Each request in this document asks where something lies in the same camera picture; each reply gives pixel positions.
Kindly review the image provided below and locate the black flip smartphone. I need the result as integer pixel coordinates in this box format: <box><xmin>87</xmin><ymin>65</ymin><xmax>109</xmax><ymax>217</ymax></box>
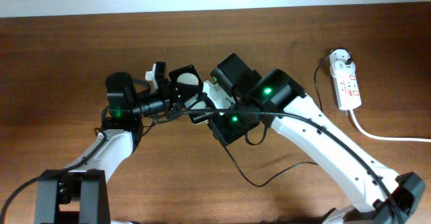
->
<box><xmin>168</xmin><ymin>65</ymin><xmax>210</xmax><ymax>112</ymax></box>

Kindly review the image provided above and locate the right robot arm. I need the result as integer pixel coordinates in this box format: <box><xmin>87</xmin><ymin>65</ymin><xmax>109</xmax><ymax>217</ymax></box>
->
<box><xmin>203</xmin><ymin>54</ymin><xmax>426</xmax><ymax>223</ymax></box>

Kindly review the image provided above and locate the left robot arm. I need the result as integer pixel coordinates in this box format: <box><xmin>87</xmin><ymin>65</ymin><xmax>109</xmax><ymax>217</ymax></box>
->
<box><xmin>34</xmin><ymin>61</ymin><xmax>203</xmax><ymax>223</ymax></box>

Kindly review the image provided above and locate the white charger adapter plug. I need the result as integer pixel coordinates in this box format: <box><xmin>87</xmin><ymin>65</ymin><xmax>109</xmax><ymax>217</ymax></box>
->
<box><xmin>329</xmin><ymin>48</ymin><xmax>356</xmax><ymax>77</ymax></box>

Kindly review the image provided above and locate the white power strip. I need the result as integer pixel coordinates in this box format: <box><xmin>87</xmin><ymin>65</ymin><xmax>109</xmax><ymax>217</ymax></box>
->
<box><xmin>332</xmin><ymin>73</ymin><xmax>362</xmax><ymax>111</ymax></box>

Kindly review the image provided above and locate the black left camera cable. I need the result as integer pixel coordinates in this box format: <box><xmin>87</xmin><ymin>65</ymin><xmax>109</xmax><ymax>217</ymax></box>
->
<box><xmin>0</xmin><ymin>77</ymin><xmax>159</xmax><ymax>224</ymax></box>

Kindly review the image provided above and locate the white power strip cord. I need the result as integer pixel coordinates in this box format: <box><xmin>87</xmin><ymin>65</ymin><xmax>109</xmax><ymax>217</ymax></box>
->
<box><xmin>347</xmin><ymin>109</ymin><xmax>431</xmax><ymax>143</ymax></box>

